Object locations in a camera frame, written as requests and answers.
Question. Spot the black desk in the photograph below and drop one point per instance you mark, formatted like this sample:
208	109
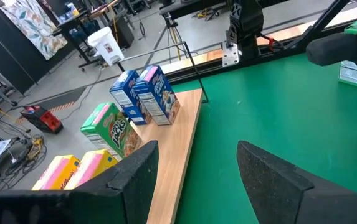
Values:
72	25

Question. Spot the floral fabric panel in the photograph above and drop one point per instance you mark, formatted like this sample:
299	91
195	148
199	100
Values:
31	25

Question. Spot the black diagonal bar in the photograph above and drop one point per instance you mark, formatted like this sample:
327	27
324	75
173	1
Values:
190	7

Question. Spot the blue Frosted Flakes cereal box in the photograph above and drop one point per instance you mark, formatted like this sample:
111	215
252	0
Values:
159	96
123	93

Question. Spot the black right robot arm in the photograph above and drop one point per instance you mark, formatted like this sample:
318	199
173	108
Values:
246	21

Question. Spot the green Apple Jacks cereal box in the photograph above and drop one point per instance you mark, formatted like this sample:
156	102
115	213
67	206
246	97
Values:
349	74
109	133

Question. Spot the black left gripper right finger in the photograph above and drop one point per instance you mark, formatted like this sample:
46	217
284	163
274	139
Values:
278	193

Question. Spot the red black tool case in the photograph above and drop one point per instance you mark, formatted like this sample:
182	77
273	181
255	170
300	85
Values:
44	119

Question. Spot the dark floor mat hazard edge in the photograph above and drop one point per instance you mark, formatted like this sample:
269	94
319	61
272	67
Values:
63	98

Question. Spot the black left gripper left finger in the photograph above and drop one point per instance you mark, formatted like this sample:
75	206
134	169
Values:
125	199

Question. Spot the green table mat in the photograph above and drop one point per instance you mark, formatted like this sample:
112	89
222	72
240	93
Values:
274	118

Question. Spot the black speaker box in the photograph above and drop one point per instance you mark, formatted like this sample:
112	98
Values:
125	31

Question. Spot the yellow Corn Pops cereal box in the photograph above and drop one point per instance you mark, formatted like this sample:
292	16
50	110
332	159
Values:
94	165
56	174

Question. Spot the black tripod stand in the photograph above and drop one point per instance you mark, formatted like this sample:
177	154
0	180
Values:
168	21

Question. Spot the wooden shelf with black frame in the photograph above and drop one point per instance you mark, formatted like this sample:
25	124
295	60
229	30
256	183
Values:
175	140

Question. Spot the white pedal bin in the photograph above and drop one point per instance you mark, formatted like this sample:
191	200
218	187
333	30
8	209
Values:
106	46

